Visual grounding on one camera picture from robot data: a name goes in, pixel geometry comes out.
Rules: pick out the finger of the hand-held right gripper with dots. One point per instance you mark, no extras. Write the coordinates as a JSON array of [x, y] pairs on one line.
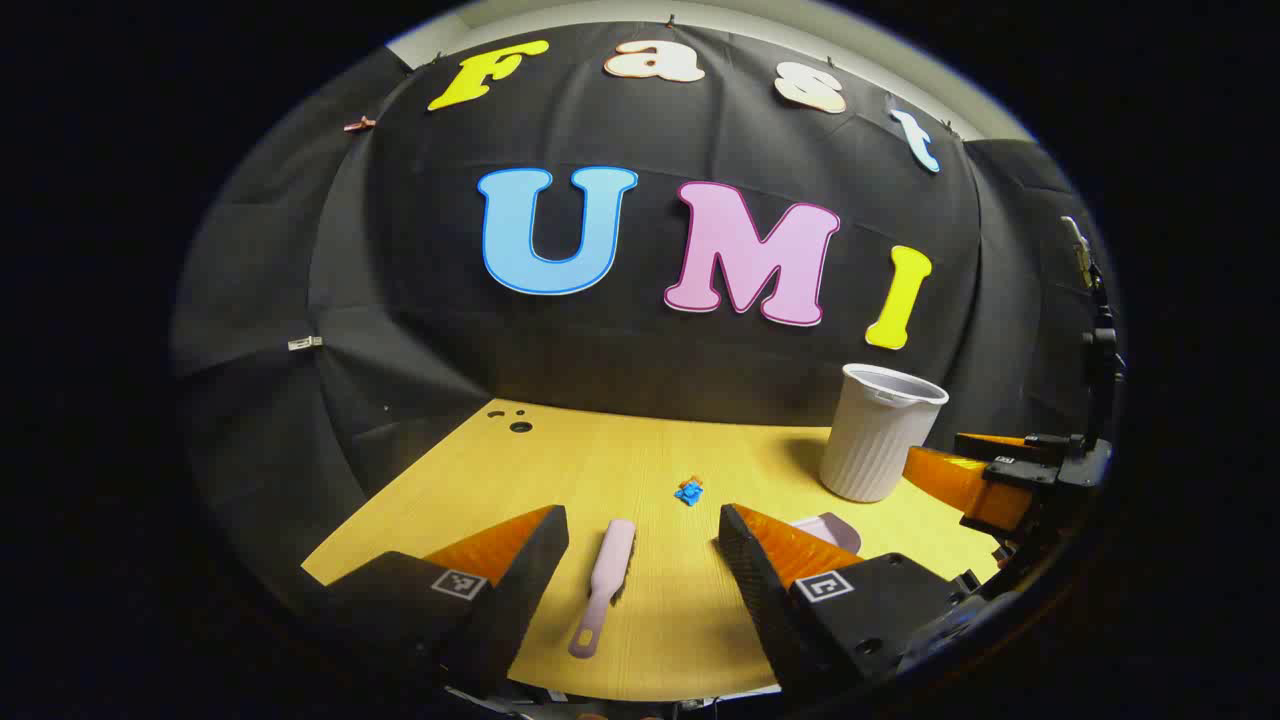
[[1000, 441], [950, 480]]

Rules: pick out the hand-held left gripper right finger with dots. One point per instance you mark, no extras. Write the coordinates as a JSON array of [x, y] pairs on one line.
[[750, 580]]

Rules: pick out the black backdrop cloth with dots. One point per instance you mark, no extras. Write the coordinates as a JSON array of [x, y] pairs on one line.
[[420, 300]]

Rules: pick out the white cloth clip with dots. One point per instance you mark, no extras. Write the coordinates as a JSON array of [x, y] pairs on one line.
[[305, 343]]

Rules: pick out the wooden desktop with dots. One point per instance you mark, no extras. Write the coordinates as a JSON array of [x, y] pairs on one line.
[[560, 470]]

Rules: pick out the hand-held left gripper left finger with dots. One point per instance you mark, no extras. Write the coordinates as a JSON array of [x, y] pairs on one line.
[[535, 570]]

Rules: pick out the small lilac broom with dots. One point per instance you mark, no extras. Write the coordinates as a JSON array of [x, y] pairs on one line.
[[610, 572]]

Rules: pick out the pink cloth clip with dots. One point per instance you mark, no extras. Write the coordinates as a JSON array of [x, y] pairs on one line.
[[360, 124]]

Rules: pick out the blue paper trash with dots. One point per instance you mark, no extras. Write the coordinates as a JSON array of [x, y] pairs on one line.
[[687, 494]]

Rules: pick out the white ribbed garbage bin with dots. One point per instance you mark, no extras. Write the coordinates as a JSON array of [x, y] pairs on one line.
[[880, 440]]

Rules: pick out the lilac dustpan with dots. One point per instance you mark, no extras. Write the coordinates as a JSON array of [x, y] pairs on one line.
[[838, 530]]

